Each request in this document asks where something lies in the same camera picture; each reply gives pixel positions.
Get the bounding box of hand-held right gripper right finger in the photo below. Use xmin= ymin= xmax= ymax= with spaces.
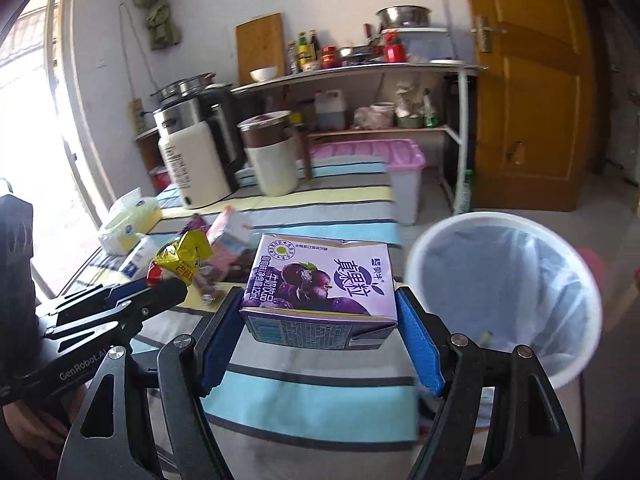
xmin=395 ymin=285 xmax=583 ymax=480

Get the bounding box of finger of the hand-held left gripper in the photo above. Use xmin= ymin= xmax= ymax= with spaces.
xmin=45 ymin=276 xmax=190 ymax=353
xmin=37 ymin=282 xmax=153 ymax=318

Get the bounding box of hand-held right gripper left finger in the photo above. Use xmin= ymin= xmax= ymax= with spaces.
xmin=62 ymin=285 xmax=248 ymax=480

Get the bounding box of yellow snack wrapper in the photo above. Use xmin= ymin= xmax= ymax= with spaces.
xmin=147 ymin=230 xmax=213 ymax=281

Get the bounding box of clear crinkled plastic wrapper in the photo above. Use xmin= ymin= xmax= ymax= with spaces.
xmin=192 ymin=260 xmax=227 ymax=307

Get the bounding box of pink carton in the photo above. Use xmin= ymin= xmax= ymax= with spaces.
xmin=206 ymin=206 xmax=258 ymax=281

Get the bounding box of purple milk carton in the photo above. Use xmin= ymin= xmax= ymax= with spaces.
xmin=239 ymin=232 xmax=399 ymax=351

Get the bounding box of translucent plastic bin liner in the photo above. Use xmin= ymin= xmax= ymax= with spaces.
xmin=415 ymin=220 xmax=593 ymax=366

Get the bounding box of white trash bin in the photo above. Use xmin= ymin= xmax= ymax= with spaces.
xmin=404 ymin=211 xmax=603 ymax=428

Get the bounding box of person's left hand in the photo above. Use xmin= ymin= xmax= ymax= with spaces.
xmin=0 ymin=402 xmax=76 ymax=480

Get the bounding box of white blue tissue pack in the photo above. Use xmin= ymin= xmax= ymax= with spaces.
xmin=120 ymin=235 xmax=161 ymax=278

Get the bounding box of yellow tissue pack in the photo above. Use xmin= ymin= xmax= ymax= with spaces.
xmin=97 ymin=187 xmax=162 ymax=256

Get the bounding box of red plastic container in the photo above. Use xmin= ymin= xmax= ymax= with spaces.
xmin=149 ymin=165 xmax=171 ymax=193

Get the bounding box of white soy milk maker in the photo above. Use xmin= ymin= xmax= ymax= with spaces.
xmin=152 ymin=84 xmax=247 ymax=210

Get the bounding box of striped tablecloth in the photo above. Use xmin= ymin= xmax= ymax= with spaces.
xmin=47 ymin=160 xmax=431 ymax=480

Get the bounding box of green soda bottle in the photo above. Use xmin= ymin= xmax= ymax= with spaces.
xmin=459 ymin=169 xmax=475 ymax=213

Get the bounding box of beige jug with brown band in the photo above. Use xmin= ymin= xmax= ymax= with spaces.
xmin=237 ymin=111 xmax=313 ymax=197

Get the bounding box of pink plastic stool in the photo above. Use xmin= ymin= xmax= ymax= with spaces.
xmin=580 ymin=246 xmax=608 ymax=286

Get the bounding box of pink lid storage box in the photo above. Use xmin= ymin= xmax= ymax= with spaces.
xmin=307 ymin=138 xmax=427 ymax=226

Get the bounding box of steel steamer pot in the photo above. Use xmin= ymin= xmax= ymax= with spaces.
xmin=150 ymin=72 xmax=218 ymax=106

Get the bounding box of white plastic tub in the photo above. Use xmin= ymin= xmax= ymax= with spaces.
xmin=369 ymin=102 xmax=396 ymax=129

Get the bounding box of green packet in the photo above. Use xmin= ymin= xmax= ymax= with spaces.
xmin=422 ymin=89 xmax=441 ymax=127

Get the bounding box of printed snack bag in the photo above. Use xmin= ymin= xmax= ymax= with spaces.
xmin=395 ymin=82 xmax=426 ymax=116

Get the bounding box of white oil jug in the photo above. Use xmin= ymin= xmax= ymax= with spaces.
xmin=314 ymin=89 xmax=348 ymax=131

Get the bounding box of wooden door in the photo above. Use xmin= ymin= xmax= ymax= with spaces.
xmin=457 ymin=0 xmax=593 ymax=213

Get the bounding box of wooden cutting board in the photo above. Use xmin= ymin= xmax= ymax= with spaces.
xmin=235 ymin=12 xmax=287 ymax=86

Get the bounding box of white metal shelf rack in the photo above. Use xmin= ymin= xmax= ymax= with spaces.
xmin=231 ymin=60 xmax=488 ymax=213

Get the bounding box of green hanging cloth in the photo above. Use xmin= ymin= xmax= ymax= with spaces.
xmin=131 ymin=0 xmax=182 ymax=51

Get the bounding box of red plastic jug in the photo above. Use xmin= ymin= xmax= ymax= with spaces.
xmin=384 ymin=32 xmax=407 ymax=63

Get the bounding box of steel pan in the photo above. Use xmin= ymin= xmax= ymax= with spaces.
xmin=336 ymin=46 xmax=383 ymax=61

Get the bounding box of clear storage box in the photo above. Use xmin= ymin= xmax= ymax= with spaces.
xmin=380 ymin=26 xmax=448 ymax=61

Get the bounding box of steel basin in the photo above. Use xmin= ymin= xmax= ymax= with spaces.
xmin=376 ymin=6 xmax=432 ymax=30

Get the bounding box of metal door handle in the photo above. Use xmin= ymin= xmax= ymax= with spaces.
xmin=471 ymin=14 xmax=507 ymax=53

